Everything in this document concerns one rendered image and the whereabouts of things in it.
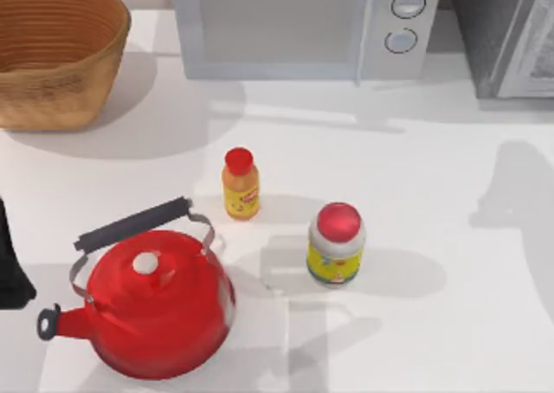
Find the orange bottle with red cap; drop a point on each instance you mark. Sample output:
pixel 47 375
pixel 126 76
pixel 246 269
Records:
pixel 241 189

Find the yellow jar with red lid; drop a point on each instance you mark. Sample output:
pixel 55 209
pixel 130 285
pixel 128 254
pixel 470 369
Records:
pixel 336 250

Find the pale microwave oven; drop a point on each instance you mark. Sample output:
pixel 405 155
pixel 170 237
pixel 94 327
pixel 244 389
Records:
pixel 277 25

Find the red kettle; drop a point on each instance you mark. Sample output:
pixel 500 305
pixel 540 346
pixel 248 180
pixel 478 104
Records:
pixel 160 306

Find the microwave knob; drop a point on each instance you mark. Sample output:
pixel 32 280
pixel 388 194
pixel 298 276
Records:
pixel 401 40
pixel 408 4

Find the woven brown basket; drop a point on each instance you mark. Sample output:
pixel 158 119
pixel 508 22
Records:
pixel 56 64

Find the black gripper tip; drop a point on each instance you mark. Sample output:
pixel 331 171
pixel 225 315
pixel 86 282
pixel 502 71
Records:
pixel 10 267

